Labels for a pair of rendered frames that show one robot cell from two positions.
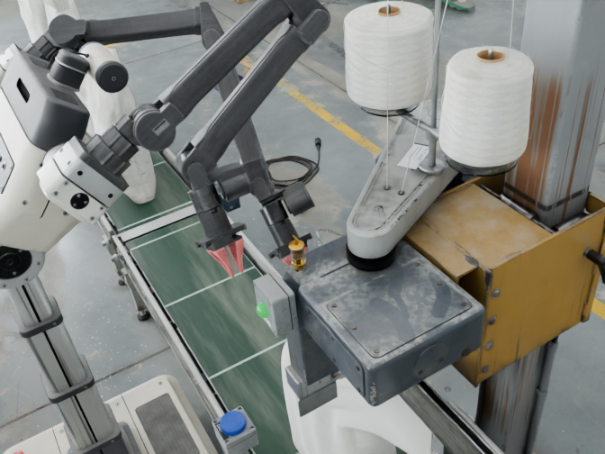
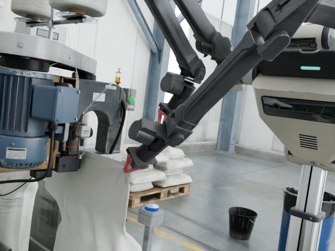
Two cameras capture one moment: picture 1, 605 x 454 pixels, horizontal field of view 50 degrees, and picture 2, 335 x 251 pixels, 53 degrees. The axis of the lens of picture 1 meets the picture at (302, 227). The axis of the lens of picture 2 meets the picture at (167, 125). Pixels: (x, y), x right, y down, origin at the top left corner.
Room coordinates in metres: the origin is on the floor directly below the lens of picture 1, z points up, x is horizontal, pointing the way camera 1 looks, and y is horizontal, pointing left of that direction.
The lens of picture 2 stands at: (2.20, -0.32, 1.31)
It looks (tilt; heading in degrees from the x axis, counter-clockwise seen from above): 4 degrees down; 156
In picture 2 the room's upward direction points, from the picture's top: 7 degrees clockwise
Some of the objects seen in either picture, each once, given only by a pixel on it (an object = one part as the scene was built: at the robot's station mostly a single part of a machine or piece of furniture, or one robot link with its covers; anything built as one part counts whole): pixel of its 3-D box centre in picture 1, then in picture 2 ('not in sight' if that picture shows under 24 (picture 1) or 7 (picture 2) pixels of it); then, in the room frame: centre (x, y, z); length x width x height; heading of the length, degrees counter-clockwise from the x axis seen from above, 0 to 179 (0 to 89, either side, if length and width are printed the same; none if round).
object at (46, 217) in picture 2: not in sight; (59, 222); (0.30, -0.08, 0.54); 1.05 x 0.02 x 0.41; 27
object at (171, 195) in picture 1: (95, 131); not in sight; (3.41, 1.13, 0.34); 2.21 x 0.39 x 0.09; 27
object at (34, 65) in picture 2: not in sight; (25, 65); (1.24, -0.32, 1.35); 0.12 x 0.12 x 0.04
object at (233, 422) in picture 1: (233, 423); (151, 208); (0.93, 0.21, 0.84); 0.06 x 0.06 x 0.02
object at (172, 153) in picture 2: not in sight; (160, 150); (-2.19, 1.54, 0.56); 0.67 x 0.43 x 0.15; 27
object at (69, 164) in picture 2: not in sight; (64, 162); (0.99, -0.17, 1.04); 0.08 x 0.06 x 0.05; 117
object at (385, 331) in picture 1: (378, 334); (78, 111); (0.82, -0.12, 1.21); 0.30 x 0.25 x 0.30; 27
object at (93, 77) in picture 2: (371, 250); (83, 76); (0.90, -0.12, 1.35); 0.09 x 0.09 x 0.03
